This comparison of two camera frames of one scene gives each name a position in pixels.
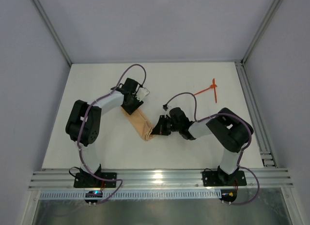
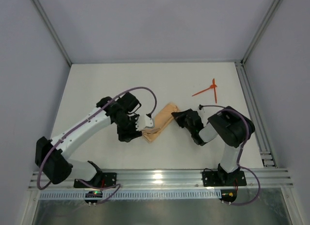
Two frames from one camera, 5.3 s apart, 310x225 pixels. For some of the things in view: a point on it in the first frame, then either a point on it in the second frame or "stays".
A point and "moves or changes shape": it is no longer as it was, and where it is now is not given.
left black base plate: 90,180 stays
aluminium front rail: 161,179 stays
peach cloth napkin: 141,124 moves or changes shape
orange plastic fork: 211,86 stays
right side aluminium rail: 268,158 stays
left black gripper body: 132,107 -> 131,132
